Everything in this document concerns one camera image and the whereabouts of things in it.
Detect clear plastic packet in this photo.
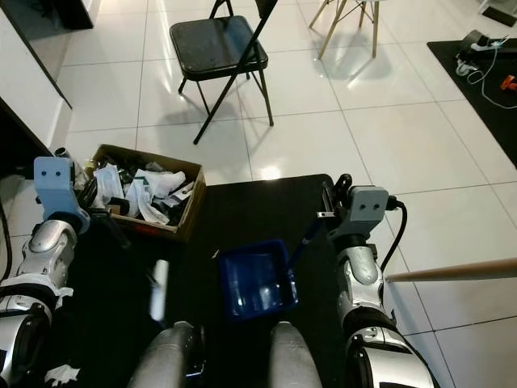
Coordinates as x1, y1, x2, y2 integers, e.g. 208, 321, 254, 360
93, 164, 124, 196

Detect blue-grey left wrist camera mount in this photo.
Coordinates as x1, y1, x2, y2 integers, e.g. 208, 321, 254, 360
34, 156, 90, 235

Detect white chair wooden legs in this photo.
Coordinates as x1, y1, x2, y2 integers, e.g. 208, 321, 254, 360
309, 0, 380, 59

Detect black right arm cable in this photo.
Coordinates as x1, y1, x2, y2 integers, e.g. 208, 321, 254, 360
380, 198, 409, 272

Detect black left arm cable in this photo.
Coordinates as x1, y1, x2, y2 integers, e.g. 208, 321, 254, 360
0, 218, 13, 280

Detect black column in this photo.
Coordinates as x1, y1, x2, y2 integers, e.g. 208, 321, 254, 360
40, 0, 94, 32

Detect black and white cabinet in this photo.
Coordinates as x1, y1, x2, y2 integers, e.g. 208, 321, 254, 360
0, 0, 74, 183

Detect white crumpled paper wad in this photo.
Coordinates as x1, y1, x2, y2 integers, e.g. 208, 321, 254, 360
145, 170, 187, 199

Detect large black floor mat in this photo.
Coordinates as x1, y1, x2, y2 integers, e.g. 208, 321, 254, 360
40, 172, 445, 388

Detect small black floor mat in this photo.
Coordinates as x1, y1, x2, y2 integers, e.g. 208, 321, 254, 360
427, 39, 517, 169

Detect grey left robot leg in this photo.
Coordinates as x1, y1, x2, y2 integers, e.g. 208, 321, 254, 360
129, 322, 195, 388

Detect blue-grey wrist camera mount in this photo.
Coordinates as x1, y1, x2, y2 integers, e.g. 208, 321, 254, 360
34, 156, 90, 235
327, 186, 390, 243

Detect wooden stick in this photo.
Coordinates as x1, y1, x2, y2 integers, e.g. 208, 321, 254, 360
384, 257, 517, 282

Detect black folding chair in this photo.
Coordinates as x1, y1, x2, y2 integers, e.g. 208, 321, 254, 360
170, 0, 280, 146

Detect brown cardboard box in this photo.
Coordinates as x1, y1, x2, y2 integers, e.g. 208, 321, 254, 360
90, 144, 205, 242

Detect blue dustpan with long handle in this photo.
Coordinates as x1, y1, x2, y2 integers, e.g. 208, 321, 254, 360
216, 172, 355, 324

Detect grey robot leg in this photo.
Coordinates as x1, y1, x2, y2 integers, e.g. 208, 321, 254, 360
129, 322, 195, 388
268, 322, 324, 388

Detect grey right robot leg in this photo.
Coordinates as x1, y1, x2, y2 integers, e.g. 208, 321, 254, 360
268, 322, 324, 388

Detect white paper scrap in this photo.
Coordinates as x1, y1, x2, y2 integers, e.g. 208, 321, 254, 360
48, 364, 82, 385

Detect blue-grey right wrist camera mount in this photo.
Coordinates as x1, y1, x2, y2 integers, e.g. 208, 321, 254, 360
327, 186, 390, 243

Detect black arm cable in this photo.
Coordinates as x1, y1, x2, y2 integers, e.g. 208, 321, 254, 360
0, 218, 13, 280
380, 198, 409, 272

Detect black hand brush white bristles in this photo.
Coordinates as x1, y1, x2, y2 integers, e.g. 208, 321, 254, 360
55, 145, 170, 323

